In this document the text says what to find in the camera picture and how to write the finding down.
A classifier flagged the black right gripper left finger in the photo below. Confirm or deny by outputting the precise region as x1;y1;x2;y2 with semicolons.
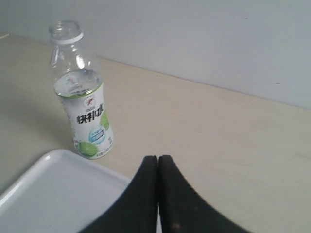
87;156;158;233

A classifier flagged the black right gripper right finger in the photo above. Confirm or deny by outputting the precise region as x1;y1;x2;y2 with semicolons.
157;155;248;233

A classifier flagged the clear plastic drink bottle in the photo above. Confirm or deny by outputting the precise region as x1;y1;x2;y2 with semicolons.
49;20;114;159

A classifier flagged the white rectangular plastic tray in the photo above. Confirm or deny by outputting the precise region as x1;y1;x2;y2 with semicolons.
0;150;132;233

